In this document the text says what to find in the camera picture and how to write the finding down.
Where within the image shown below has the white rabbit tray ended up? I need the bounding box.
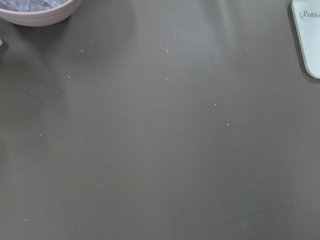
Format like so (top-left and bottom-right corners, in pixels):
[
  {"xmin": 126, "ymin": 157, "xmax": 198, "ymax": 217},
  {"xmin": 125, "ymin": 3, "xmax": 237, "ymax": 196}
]
[{"xmin": 291, "ymin": 0, "xmax": 320, "ymax": 79}]

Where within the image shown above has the pink bowl with ice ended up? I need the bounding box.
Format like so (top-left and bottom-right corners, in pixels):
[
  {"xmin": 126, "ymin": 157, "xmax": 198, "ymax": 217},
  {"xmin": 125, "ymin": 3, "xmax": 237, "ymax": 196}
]
[{"xmin": 0, "ymin": 0, "xmax": 83, "ymax": 27}]

